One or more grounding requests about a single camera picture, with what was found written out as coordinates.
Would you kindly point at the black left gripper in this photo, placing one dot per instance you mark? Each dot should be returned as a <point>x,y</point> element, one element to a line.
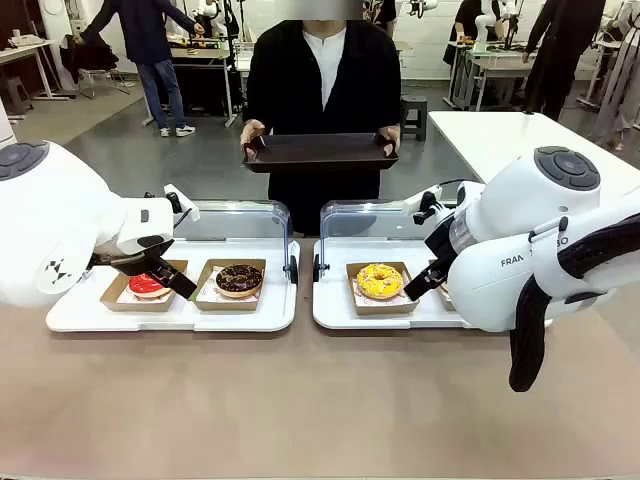
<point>132,255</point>

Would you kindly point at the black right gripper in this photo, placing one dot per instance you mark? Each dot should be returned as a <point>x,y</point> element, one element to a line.
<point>442,237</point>

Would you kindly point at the brown cardboard donut box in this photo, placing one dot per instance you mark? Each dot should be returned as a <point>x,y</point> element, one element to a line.
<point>447,299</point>
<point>205,300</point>
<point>365,309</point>

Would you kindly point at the yellow glazed donut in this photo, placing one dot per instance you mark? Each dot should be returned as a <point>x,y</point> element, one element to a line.
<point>380,282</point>

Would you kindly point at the chocolate donut with nuts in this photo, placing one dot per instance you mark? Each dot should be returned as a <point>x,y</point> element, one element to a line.
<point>239,282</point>

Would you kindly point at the dark brown serving tray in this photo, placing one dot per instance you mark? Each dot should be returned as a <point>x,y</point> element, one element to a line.
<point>320,152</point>

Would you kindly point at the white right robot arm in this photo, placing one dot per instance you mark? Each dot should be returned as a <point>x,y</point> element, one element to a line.
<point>520,235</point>

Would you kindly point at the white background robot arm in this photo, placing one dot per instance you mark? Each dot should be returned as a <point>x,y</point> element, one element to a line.
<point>207,7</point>

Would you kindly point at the person's left forearm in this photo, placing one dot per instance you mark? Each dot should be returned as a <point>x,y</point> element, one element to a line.
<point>390,107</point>

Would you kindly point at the person's right forearm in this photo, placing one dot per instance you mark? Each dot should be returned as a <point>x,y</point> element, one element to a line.
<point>257,105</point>

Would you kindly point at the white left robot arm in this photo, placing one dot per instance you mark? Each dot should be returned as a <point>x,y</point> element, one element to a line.
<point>50,210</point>

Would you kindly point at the small white background robot arm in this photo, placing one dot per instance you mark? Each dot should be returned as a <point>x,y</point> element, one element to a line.
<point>482,30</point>

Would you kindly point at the red glazed donut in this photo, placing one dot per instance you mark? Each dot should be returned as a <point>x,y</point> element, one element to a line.
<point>142,287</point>

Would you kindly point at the red donut in box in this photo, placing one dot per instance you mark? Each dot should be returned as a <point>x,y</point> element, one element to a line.
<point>112,300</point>

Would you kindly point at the person in black jacket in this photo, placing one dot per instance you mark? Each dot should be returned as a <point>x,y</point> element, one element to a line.
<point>280,75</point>

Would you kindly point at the person's left hand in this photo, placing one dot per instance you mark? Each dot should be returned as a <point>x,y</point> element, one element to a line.
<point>391,136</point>

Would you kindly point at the person's right hand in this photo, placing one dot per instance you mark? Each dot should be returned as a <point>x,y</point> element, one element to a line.
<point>250,132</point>

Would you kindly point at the white display tray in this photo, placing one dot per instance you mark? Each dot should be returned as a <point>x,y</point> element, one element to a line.
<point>240,320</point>
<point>335,310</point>

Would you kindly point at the clear dome lid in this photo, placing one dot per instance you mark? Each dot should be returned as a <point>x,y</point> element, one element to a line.
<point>235,215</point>
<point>360,215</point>

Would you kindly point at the white table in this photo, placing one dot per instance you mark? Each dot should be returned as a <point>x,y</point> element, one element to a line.
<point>500,135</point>

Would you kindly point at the black plastic stool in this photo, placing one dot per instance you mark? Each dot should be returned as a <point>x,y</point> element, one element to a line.
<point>415,115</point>

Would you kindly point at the background workbench with tools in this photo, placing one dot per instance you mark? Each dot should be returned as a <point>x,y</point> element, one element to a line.
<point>200,52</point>

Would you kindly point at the grey background table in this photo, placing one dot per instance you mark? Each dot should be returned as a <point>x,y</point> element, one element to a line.
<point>500,62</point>

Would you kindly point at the chair with black jacket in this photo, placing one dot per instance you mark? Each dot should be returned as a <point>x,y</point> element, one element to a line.
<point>87,55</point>

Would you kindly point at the grey plastic stool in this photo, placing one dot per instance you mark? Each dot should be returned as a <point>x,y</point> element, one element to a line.
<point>15,92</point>

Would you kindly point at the bystander in blue jeans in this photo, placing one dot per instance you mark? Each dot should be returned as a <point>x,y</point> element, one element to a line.
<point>150,30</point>

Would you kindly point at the bystander in black clothes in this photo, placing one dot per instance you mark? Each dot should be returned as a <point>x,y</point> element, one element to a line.
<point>560,50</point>

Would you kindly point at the bystander in patterned top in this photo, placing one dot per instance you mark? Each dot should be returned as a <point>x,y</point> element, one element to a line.
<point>380,15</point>

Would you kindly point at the white desk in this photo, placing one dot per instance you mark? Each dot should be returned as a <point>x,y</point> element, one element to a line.
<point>25,47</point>

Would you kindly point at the bystander in beige clothes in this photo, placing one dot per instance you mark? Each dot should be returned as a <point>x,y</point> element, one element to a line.
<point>625,75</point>

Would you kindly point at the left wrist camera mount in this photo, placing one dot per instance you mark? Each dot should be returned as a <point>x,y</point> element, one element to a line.
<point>174,200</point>

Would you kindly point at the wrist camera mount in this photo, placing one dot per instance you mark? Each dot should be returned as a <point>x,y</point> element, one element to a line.
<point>174,200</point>
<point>420,197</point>

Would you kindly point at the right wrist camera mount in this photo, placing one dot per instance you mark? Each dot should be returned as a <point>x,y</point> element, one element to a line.
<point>420,197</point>

